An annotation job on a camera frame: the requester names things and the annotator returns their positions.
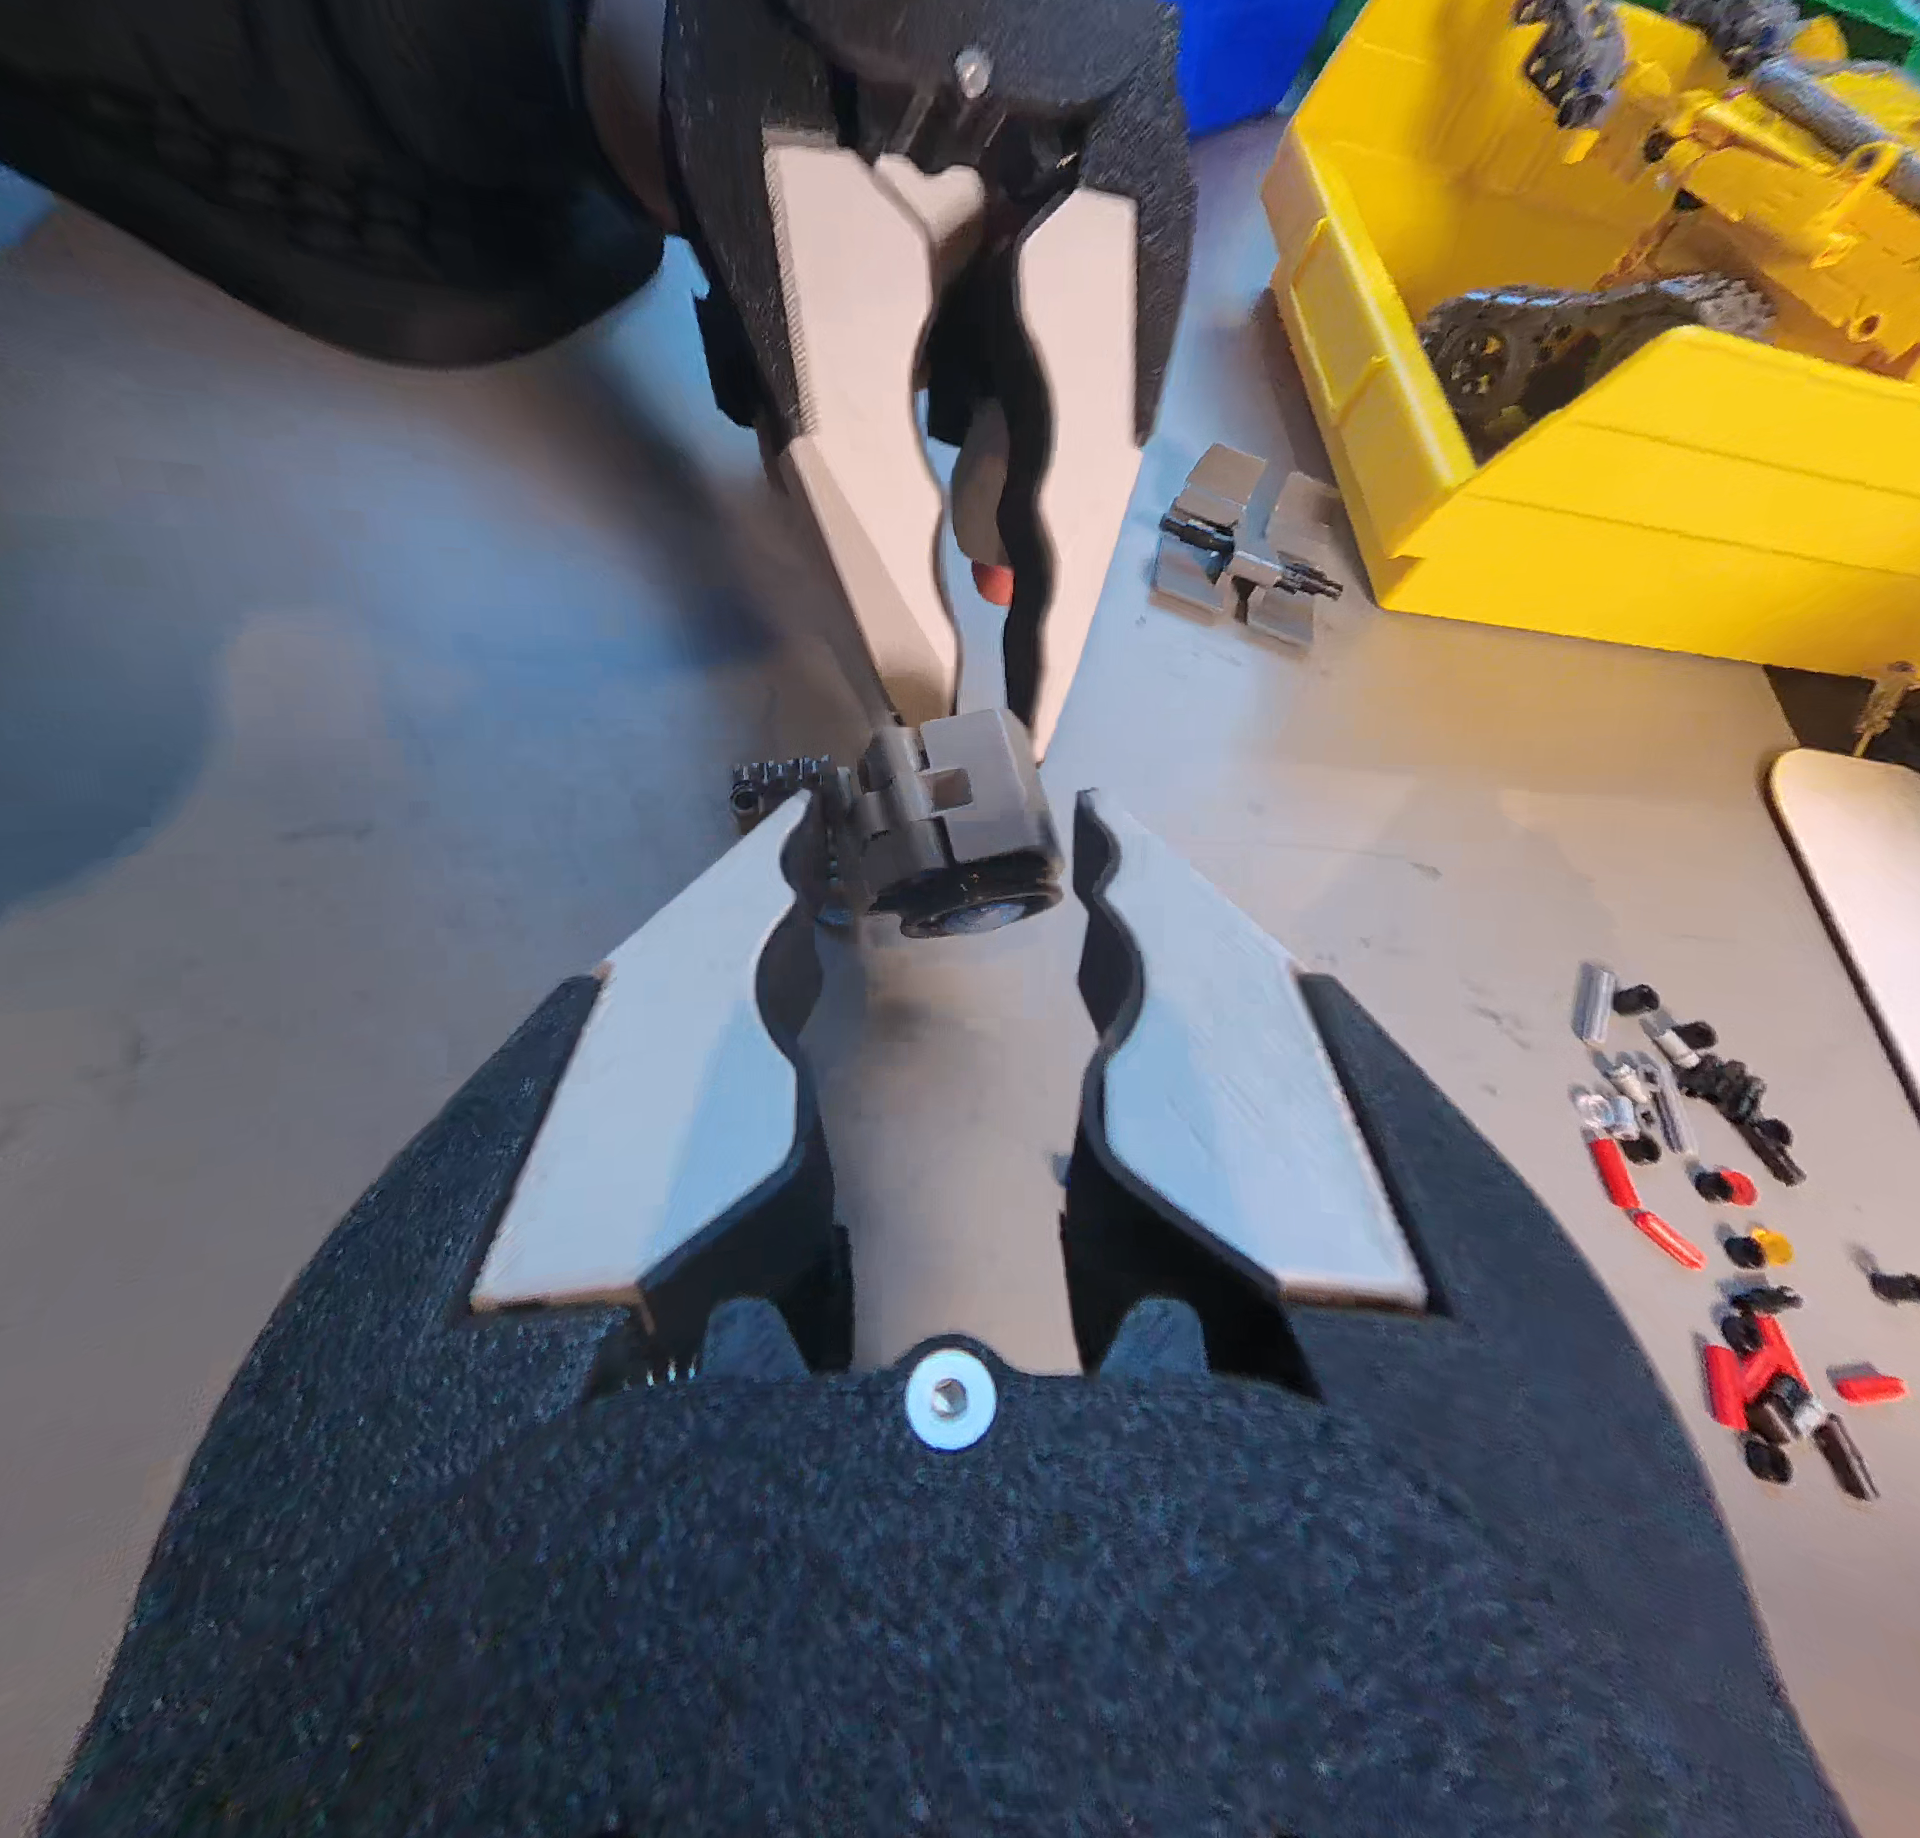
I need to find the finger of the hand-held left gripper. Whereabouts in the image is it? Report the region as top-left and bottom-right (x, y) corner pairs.
(764, 141), (967, 726)
(1003, 191), (1150, 762)

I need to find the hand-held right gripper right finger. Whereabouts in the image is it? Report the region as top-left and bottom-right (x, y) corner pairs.
(1076, 789), (1433, 1316)

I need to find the grey desk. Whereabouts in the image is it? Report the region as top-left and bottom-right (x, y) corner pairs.
(0, 110), (1920, 1838)

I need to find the pile of small toy pieces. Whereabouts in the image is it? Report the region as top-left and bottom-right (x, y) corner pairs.
(1567, 962), (1920, 1503)

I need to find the yellow plastic bin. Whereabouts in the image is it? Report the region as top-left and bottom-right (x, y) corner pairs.
(1260, 0), (1920, 673)

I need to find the white wooden book stand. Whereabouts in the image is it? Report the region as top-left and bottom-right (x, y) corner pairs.
(1768, 748), (1920, 1103)

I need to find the person's left forearm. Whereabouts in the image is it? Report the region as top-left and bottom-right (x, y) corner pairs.
(0, 0), (673, 365)

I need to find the blue plastic bin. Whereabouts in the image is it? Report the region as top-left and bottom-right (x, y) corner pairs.
(1150, 0), (1386, 137)

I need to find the grey toy eye module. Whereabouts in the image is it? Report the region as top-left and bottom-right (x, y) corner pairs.
(809, 711), (1064, 946)

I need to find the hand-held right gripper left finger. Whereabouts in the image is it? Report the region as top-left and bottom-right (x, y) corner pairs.
(475, 789), (828, 1316)

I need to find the yellow toy robot vehicle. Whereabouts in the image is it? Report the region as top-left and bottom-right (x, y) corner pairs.
(1419, 0), (1920, 456)

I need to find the grey toy plate assembly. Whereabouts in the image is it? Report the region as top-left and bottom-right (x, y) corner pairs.
(1158, 440), (1351, 652)

